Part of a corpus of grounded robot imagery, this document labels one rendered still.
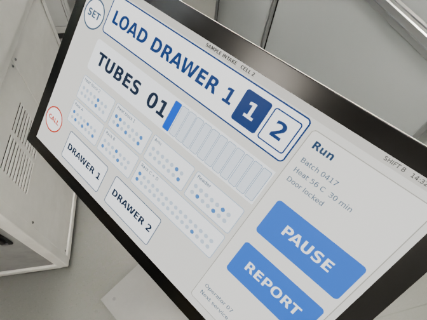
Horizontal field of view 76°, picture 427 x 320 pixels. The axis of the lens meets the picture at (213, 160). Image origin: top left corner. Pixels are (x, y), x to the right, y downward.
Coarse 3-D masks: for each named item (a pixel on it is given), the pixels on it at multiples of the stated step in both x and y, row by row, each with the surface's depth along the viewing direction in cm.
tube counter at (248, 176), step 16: (160, 96) 34; (144, 112) 35; (160, 112) 34; (176, 112) 33; (192, 112) 32; (160, 128) 34; (176, 128) 33; (192, 128) 32; (208, 128) 31; (192, 144) 32; (208, 144) 31; (224, 144) 30; (208, 160) 31; (224, 160) 30; (240, 160) 30; (256, 160) 29; (224, 176) 30; (240, 176) 30; (256, 176) 29; (272, 176) 28; (240, 192) 30; (256, 192) 29
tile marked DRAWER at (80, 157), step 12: (72, 132) 41; (72, 144) 42; (84, 144) 40; (72, 156) 42; (84, 156) 41; (96, 156) 39; (84, 168) 41; (96, 168) 40; (108, 168) 38; (96, 180) 40; (96, 192) 40
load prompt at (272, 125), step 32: (128, 32) 35; (160, 32) 33; (160, 64) 33; (192, 64) 31; (224, 64) 30; (192, 96) 32; (224, 96) 30; (256, 96) 28; (256, 128) 29; (288, 128) 27
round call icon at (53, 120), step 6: (48, 108) 43; (54, 108) 43; (48, 114) 44; (54, 114) 43; (60, 114) 42; (48, 120) 44; (54, 120) 43; (60, 120) 42; (48, 126) 44; (54, 126) 43; (60, 126) 42; (54, 132) 43
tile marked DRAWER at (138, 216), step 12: (120, 180) 38; (108, 192) 39; (120, 192) 38; (132, 192) 37; (108, 204) 39; (120, 204) 38; (132, 204) 37; (144, 204) 36; (120, 216) 38; (132, 216) 37; (144, 216) 36; (156, 216) 35; (132, 228) 37; (144, 228) 36; (156, 228) 35; (144, 240) 36
